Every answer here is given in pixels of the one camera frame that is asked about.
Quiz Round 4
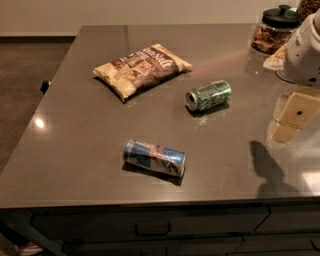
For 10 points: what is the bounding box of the dark cabinet drawer with handle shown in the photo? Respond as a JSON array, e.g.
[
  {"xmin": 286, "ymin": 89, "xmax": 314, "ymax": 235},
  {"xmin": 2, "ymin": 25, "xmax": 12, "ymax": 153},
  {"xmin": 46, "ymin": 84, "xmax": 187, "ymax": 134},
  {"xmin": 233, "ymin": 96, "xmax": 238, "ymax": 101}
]
[{"xmin": 32, "ymin": 208, "xmax": 268, "ymax": 242}]

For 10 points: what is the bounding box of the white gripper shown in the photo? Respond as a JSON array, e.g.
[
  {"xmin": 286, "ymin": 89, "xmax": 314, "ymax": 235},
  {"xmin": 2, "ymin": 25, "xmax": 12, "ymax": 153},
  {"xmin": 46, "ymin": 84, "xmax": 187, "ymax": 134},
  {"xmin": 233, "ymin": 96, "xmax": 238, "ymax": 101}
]
[{"xmin": 268, "ymin": 10, "xmax": 320, "ymax": 143}]

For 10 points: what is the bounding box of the dark right cabinet drawer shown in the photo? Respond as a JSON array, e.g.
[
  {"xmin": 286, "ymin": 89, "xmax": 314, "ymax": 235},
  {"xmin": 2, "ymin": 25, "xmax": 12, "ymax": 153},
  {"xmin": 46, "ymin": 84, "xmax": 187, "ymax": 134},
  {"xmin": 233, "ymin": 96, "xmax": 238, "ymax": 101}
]
[{"xmin": 256, "ymin": 205, "xmax": 320, "ymax": 233}]

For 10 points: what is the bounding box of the glass jar with black lid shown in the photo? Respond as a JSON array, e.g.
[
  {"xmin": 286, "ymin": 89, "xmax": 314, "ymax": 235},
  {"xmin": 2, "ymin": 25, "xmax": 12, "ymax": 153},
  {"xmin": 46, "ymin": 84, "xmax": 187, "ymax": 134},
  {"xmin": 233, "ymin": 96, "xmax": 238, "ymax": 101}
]
[{"xmin": 251, "ymin": 5, "xmax": 300, "ymax": 54}]

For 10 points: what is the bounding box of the brown white chip bag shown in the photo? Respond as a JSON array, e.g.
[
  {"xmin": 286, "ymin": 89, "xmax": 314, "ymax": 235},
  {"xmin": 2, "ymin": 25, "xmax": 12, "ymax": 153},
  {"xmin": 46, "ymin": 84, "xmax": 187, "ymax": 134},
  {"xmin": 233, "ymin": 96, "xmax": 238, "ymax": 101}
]
[{"xmin": 93, "ymin": 44, "xmax": 191, "ymax": 102}]

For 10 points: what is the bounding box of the blue silver redbull can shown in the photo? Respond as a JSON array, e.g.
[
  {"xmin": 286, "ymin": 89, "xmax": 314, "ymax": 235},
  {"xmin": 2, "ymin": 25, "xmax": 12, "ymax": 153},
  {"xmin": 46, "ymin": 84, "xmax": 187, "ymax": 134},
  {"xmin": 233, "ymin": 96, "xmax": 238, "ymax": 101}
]
[{"xmin": 123, "ymin": 139, "xmax": 186, "ymax": 177}]

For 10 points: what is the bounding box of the green soda can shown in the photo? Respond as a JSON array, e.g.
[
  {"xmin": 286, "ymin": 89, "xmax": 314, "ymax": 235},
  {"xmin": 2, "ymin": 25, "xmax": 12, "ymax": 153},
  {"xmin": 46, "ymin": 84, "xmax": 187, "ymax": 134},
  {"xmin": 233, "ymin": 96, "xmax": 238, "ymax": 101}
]
[{"xmin": 186, "ymin": 80, "xmax": 232, "ymax": 111}]

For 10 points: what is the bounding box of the black knob at table edge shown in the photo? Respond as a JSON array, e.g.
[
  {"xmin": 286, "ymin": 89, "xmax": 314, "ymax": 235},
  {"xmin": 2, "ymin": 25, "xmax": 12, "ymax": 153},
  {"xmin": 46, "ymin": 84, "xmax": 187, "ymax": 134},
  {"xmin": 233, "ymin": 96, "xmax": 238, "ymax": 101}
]
[{"xmin": 40, "ymin": 80, "xmax": 51, "ymax": 95}]

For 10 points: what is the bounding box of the red white shoe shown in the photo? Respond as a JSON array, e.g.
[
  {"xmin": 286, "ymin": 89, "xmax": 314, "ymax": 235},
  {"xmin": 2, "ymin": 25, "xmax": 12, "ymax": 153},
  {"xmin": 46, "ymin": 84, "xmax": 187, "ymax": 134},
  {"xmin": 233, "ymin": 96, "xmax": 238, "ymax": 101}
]
[{"xmin": 15, "ymin": 242, "xmax": 43, "ymax": 256}]

